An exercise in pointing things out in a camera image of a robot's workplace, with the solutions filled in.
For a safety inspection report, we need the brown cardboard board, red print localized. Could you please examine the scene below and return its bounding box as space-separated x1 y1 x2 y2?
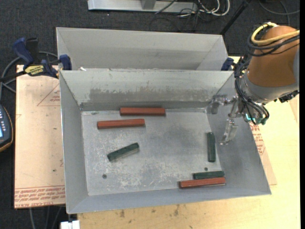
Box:
13 64 278 209

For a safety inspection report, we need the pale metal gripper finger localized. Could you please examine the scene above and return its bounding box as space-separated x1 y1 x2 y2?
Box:
219 118 239 146
206 94 236 115

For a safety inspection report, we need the grey metal bin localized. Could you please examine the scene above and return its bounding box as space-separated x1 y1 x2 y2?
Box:
56 27 272 215

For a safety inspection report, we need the dark green flat block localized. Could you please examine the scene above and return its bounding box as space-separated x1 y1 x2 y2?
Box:
106 142 140 162
206 132 217 163
193 170 225 180

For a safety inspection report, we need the red-brown flat block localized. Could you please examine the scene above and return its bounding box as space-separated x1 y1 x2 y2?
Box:
178 177 227 189
96 118 146 130
119 107 166 116

